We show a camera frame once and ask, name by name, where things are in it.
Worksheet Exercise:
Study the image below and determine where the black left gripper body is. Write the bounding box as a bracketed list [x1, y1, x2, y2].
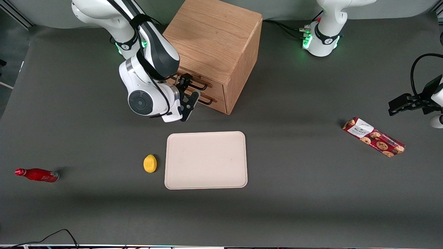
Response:
[415, 74, 443, 115]

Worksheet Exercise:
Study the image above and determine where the wooden drawer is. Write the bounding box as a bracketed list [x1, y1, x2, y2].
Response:
[168, 66, 225, 101]
[192, 86, 227, 114]

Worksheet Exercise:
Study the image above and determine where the oak wooden drawer cabinet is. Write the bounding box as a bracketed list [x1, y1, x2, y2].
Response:
[162, 0, 263, 115]

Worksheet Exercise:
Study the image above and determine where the red cookie box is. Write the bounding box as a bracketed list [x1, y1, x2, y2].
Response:
[342, 117, 405, 158]

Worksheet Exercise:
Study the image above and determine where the beige rectangular tray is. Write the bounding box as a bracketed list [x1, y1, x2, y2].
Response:
[164, 131, 248, 190]

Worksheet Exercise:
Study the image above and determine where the yellow lemon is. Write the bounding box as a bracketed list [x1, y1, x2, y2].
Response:
[143, 154, 157, 173]

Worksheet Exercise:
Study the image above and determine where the grey table mat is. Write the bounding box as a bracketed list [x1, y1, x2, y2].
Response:
[0, 12, 443, 247]

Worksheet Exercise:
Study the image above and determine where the red bottle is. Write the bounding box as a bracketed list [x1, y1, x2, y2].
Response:
[15, 168, 60, 183]

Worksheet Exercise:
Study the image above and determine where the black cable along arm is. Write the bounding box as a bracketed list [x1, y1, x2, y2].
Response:
[107, 0, 172, 118]

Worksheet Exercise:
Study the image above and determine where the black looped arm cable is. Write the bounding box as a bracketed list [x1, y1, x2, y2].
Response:
[410, 53, 443, 101]

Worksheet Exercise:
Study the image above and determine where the black base cable bundle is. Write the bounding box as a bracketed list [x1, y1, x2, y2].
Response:
[262, 19, 311, 40]

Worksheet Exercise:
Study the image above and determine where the aluminium frame rail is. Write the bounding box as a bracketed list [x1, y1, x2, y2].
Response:
[0, 7, 35, 28]

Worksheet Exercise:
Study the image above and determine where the thin black floor cable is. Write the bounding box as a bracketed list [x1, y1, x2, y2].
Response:
[0, 229, 79, 249]

